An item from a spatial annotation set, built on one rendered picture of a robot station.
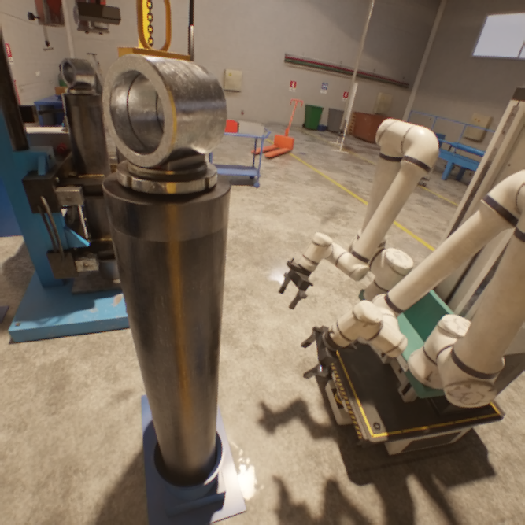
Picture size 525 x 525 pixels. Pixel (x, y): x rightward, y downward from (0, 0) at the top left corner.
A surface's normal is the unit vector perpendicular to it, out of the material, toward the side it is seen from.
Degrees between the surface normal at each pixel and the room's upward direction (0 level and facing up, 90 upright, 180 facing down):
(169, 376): 90
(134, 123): 65
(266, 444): 0
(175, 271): 90
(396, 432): 0
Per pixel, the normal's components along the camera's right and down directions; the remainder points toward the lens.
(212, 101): 0.86, 0.08
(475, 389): -0.28, 0.59
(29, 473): 0.13, -0.80
